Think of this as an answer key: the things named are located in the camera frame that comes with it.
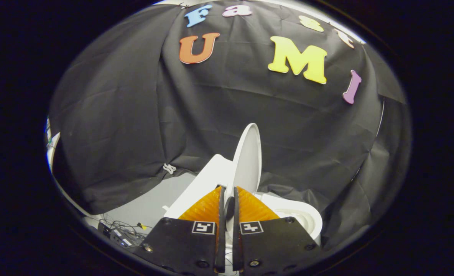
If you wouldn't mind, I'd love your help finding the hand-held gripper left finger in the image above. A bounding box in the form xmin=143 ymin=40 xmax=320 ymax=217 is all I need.
xmin=133 ymin=186 xmax=226 ymax=274

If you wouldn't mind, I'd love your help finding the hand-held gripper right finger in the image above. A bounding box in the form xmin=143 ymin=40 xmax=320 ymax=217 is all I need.
xmin=233 ymin=187 xmax=321 ymax=274

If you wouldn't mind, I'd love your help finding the white toilet lid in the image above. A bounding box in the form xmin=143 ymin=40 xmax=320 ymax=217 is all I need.
xmin=225 ymin=123 xmax=262 ymax=234

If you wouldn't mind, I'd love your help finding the white toilet bowl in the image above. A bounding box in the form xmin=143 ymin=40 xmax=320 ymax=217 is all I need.
xmin=256 ymin=193 xmax=323 ymax=246

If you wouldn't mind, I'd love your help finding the white toilet tank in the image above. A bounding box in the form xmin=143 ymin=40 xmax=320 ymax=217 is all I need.
xmin=164 ymin=154 xmax=235 ymax=219

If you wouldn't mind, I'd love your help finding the black power strip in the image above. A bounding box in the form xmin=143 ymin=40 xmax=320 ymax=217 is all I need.
xmin=97 ymin=222 xmax=145 ymax=248

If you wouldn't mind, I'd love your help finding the black backdrop cloth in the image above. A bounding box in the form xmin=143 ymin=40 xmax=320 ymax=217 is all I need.
xmin=49 ymin=0 xmax=411 ymax=250

